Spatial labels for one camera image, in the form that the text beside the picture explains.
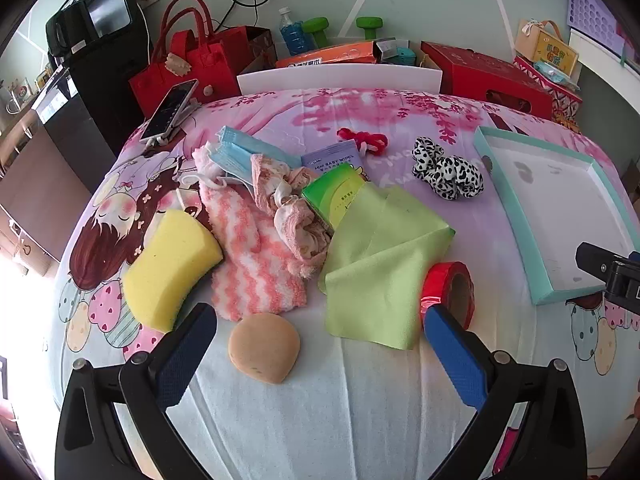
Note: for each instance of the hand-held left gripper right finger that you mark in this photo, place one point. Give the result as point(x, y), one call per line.
point(460, 360)

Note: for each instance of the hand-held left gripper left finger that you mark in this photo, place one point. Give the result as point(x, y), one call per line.
point(182, 360)

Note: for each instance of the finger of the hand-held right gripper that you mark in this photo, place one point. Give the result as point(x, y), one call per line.
point(592, 257)

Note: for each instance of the teal box lid tray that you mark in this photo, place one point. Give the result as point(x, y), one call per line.
point(560, 195)

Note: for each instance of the red tape roll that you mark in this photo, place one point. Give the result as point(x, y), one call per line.
point(440, 280)

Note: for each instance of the yellow sponge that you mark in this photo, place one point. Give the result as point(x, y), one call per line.
point(165, 270)

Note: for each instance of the pink white striped fuzzy sock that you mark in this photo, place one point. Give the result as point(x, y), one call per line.
point(250, 270)

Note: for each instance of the green cleaning cloth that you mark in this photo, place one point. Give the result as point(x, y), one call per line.
point(380, 270)

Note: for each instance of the black white spotted scrunchie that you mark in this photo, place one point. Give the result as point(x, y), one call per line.
point(450, 170)

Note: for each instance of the green tissue pack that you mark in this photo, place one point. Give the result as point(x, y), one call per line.
point(330, 195)

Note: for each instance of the blue face mask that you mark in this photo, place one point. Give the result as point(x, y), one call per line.
point(230, 170)
point(255, 144)

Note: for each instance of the beige powder puff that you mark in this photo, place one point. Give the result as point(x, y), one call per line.
point(262, 347)

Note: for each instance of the printed blanket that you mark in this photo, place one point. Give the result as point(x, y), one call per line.
point(350, 410)

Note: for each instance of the red gold flat box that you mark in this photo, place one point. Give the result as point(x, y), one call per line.
point(567, 122)

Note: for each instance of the red patterned tin box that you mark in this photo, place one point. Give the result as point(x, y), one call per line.
point(565, 100)

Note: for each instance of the pink ruffled sock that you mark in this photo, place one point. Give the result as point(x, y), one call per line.
point(272, 180)
point(305, 235)

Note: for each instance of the light blue wipes pack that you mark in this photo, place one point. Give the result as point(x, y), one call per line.
point(552, 72)

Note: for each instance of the white desk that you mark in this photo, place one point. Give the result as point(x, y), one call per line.
point(605, 60)

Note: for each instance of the red gift box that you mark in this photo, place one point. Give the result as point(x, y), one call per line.
point(480, 75)

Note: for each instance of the white phone stand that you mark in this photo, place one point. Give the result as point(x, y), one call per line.
point(172, 135)

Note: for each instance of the brown wooden cabinet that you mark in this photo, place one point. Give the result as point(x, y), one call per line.
point(45, 175)

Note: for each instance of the purple baby wipes pack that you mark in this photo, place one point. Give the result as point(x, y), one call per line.
point(332, 157)

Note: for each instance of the purple plastic basket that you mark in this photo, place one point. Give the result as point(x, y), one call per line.
point(595, 10)

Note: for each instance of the smartphone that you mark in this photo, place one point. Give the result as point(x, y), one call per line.
point(170, 107)

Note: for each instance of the teal small case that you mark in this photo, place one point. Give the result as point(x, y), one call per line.
point(407, 56)

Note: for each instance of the black cabinet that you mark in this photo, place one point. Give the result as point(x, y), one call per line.
point(110, 90)

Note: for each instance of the black grey small box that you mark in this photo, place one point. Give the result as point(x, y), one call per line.
point(390, 50)

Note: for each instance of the red felt handbag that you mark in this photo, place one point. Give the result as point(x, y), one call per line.
point(210, 65)

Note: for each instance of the white foam board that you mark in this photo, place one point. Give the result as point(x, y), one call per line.
point(340, 77)

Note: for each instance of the white mug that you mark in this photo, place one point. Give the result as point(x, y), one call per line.
point(17, 96)

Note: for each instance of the dark red paper bag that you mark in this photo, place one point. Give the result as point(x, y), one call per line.
point(262, 50)

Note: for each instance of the green dumbbell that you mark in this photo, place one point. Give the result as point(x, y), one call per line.
point(316, 32)
point(369, 27)

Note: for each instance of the orange carton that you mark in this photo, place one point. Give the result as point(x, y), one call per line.
point(330, 55)

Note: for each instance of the blue water bottle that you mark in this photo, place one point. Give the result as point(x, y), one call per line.
point(291, 35)

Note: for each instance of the black appliance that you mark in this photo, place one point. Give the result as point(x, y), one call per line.
point(95, 15)

